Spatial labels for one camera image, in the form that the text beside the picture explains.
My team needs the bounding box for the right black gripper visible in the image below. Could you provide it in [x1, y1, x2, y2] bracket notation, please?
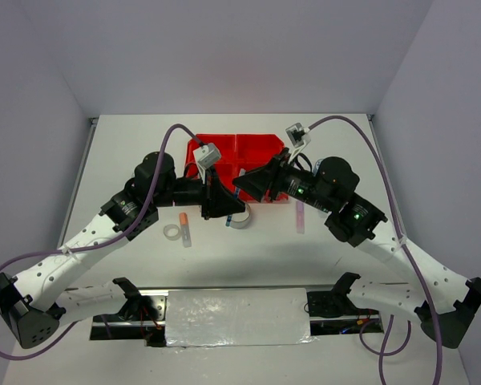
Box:
[231, 146, 333, 213]

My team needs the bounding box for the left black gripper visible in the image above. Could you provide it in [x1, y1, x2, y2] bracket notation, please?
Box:
[153, 165, 245, 220]

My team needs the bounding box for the large grey tape roll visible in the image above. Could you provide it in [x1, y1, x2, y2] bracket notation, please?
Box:
[225, 204, 253, 230]

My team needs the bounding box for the pink highlighter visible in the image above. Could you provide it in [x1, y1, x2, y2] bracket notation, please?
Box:
[296, 201, 305, 234]

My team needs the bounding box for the blue pen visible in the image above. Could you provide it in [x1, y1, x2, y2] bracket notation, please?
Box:
[225, 187, 240, 227]

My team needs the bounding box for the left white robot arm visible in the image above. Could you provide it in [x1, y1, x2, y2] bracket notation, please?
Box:
[0, 152, 245, 349]

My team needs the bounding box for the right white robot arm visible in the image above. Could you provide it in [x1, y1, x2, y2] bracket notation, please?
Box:
[233, 150, 481, 349]

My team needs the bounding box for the orange cap highlighter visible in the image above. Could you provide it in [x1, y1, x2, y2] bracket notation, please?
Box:
[179, 212, 192, 248]

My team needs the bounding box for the red four-compartment bin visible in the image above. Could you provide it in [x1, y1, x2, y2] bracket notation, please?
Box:
[196, 133, 284, 193]

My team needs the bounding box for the small clear tape roll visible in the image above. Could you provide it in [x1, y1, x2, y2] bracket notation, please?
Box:
[163, 224, 181, 241]

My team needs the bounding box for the silver foil cover plate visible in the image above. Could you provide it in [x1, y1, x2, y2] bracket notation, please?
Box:
[165, 288, 313, 347]

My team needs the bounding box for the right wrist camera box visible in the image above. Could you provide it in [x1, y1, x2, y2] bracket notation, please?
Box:
[285, 123, 310, 149]

